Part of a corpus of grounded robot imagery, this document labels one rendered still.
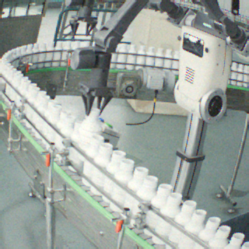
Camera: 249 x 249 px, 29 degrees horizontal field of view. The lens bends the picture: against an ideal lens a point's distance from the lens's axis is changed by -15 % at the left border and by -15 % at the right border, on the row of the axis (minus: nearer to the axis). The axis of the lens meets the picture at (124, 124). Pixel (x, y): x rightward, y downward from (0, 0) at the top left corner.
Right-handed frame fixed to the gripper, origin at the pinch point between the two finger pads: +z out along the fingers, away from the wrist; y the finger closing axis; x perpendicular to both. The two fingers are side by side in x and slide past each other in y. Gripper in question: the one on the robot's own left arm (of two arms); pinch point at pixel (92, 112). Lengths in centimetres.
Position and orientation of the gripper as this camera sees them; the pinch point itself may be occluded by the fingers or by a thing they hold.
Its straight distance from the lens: 169.4
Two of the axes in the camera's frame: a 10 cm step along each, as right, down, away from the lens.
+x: -5.2, -3.6, 7.8
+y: 8.4, -0.5, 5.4
